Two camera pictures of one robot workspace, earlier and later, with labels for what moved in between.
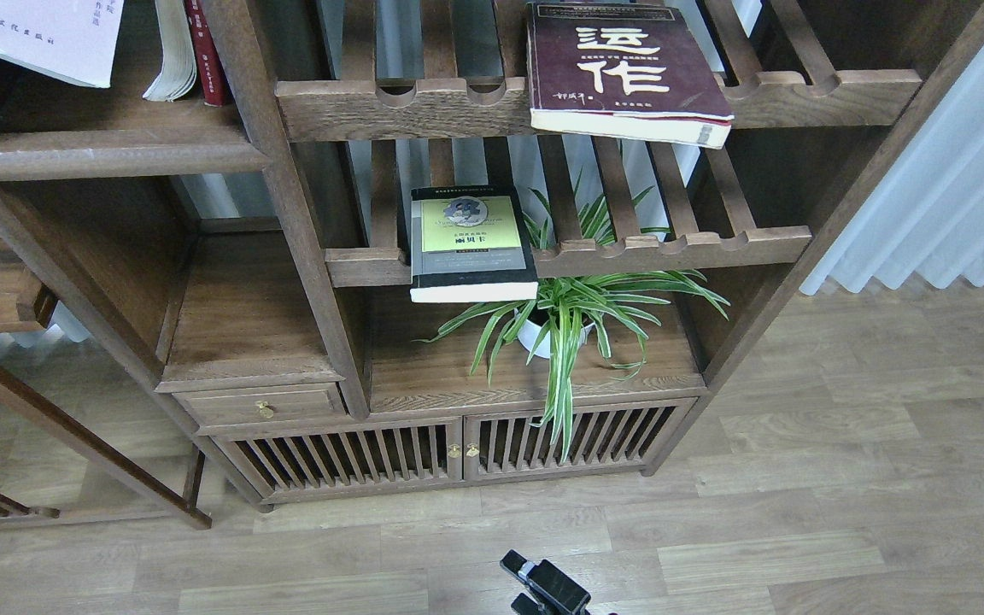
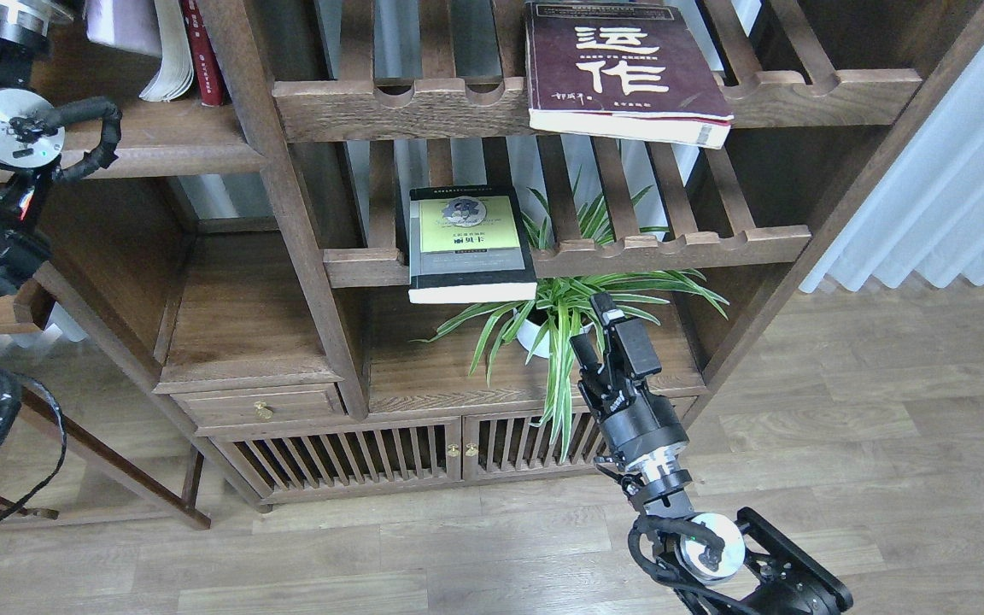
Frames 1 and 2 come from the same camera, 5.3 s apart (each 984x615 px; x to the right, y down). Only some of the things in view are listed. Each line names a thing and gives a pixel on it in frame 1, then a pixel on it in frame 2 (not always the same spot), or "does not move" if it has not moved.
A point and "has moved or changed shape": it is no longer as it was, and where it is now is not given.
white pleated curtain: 963,196 does not move
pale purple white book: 76,39 has moved or changed shape
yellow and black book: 471,243 does not move
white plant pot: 530,334 does not move
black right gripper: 547,582 -> 644,428
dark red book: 630,68 does not move
